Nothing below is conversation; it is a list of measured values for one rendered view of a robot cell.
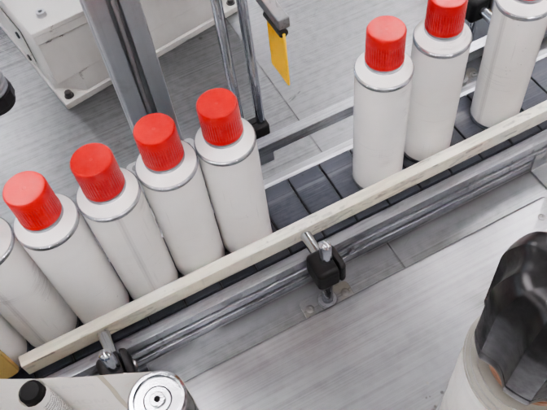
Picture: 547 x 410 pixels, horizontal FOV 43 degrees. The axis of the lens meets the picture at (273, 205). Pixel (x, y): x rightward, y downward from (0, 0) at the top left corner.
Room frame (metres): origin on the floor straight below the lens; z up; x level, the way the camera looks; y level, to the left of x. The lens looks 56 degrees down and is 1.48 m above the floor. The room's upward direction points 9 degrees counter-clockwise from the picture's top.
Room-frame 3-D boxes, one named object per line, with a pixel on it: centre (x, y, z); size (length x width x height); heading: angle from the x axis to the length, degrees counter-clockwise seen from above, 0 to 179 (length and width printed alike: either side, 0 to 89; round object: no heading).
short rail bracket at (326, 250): (0.31, -0.04, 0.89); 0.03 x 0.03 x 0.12; 20
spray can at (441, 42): (0.45, -0.17, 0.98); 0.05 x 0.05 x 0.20
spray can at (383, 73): (0.42, -0.11, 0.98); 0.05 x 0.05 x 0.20
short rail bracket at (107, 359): (0.25, 0.16, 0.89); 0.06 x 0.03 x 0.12; 20
